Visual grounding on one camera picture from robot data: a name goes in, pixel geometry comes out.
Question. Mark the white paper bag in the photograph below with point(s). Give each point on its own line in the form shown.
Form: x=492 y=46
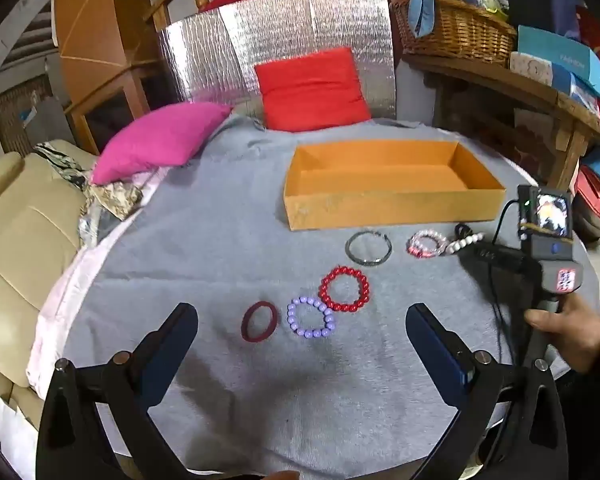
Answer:
x=15 y=430

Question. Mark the orange cardboard box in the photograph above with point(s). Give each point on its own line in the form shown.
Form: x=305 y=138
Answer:
x=380 y=210

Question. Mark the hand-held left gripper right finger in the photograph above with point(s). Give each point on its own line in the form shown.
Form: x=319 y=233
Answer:
x=437 y=355

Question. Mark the small red pillow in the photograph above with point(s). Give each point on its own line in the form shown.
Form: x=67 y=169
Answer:
x=310 y=90

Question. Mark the silver bangle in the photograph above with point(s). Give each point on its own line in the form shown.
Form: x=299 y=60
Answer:
x=346 y=248

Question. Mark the red gift bag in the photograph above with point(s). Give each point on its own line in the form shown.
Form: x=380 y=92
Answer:
x=597 y=50

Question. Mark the wooden shelf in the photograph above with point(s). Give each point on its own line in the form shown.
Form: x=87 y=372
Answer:
x=480 y=77

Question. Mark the silver insulating sheet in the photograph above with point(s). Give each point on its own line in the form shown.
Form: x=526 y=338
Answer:
x=280 y=30

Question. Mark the brown woven screen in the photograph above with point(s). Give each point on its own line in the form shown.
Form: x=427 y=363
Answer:
x=15 y=110

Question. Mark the orange wooden cabinet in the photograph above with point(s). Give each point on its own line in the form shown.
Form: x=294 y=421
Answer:
x=90 y=20

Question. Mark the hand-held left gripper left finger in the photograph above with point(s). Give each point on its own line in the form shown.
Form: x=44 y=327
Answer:
x=172 y=355

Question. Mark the beige sofa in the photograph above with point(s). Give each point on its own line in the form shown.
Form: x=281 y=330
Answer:
x=25 y=240

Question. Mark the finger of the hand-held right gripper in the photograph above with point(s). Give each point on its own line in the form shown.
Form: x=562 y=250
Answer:
x=495 y=256

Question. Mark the white patterned box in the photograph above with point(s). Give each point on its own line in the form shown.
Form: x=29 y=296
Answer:
x=530 y=67

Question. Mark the blue cloth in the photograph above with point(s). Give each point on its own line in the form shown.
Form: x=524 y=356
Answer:
x=422 y=5

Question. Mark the pink pillow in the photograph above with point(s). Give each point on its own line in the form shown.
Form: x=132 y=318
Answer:
x=160 y=140

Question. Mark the wicker basket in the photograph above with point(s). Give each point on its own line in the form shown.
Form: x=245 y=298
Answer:
x=460 y=30

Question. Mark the blue cardboard box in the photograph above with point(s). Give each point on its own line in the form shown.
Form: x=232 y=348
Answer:
x=555 y=55

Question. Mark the person's right hand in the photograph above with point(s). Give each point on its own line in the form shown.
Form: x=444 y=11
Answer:
x=575 y=330

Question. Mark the pale pink sheet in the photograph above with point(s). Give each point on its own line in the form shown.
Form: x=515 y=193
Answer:
x=55 y=320

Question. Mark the patterned cloth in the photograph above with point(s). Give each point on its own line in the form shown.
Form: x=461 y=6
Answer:
x=115 y=197

